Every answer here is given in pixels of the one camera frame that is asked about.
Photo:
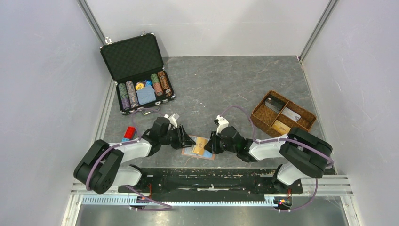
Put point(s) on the blue playing card deck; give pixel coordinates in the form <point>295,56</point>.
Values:
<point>146,95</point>

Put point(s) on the green red chip stack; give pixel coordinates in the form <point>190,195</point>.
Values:
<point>156,84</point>

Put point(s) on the white card in basket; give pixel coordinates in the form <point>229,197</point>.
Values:
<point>291,114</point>

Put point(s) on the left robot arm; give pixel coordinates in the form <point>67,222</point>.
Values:
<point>99,169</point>

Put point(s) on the brown orange chip stack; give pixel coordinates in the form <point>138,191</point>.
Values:
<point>164,84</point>

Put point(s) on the brown leather card holder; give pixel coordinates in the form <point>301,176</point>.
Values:
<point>187,151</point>

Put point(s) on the green purple chip stack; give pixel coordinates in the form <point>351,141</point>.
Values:
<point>124,96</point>

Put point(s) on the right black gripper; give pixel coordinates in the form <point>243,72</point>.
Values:
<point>211,146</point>

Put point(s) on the gold card in basket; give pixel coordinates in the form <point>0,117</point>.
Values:
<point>280,127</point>

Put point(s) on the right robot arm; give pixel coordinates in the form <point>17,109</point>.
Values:
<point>306,154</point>

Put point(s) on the dark card in basket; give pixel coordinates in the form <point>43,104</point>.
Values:
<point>274,104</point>

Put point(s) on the grey purple chip stack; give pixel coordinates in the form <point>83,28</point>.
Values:
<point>131,93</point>

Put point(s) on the brown wicker divided basket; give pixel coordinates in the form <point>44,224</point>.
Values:
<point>263,117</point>

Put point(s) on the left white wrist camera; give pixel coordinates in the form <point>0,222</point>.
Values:
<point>172,120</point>

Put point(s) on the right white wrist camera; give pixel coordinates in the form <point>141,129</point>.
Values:
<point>221,123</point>

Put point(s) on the gold credit card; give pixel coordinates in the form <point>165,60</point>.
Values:
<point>198,149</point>

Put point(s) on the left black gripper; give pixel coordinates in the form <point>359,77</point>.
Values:
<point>185,138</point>

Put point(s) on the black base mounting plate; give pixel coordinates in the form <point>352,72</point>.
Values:
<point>212,184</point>

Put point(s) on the red blue toy block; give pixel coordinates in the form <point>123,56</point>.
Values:
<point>129,134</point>

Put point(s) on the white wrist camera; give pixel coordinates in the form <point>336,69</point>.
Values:
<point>221,123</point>
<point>172,120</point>

